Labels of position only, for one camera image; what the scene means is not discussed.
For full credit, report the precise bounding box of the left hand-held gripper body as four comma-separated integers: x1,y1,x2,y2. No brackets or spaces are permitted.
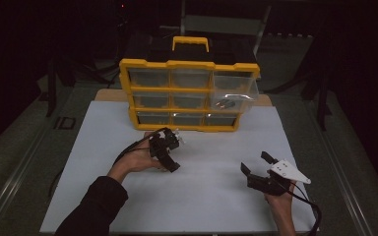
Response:
149,127,185,160

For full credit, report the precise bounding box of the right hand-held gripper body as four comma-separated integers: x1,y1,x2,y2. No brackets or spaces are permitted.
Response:
246,159,312,198

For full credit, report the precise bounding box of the clear plastic storage drawer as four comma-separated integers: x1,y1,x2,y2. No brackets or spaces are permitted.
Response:
210,71,260,114

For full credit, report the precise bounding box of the yellow drawer cabinet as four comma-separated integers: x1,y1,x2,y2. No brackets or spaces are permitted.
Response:
118,35,261,133

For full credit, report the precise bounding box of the person's right hand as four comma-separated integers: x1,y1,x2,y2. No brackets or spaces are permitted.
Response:
264,182,297,218

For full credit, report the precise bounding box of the person's left hand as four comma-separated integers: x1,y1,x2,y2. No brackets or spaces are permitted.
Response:
107,131,165,184

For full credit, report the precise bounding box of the set of clear cabinet drawers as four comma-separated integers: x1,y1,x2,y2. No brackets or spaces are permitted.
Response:
127,68,240,127

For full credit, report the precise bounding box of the dark metal stand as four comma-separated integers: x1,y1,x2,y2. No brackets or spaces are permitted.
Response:
45,55,80,118
299,42,334,132

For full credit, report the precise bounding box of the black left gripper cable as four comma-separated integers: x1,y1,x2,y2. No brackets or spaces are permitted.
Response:
112,127,166,165

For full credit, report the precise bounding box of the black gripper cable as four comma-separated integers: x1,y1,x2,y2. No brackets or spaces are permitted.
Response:
112,127,166,165
288,184,323,236

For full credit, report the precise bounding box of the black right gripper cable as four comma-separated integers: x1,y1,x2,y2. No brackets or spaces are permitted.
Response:
288,184,323,236

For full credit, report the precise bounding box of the grey metal rail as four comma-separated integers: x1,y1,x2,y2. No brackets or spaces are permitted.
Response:
307,97,373,236
0,129,51,236

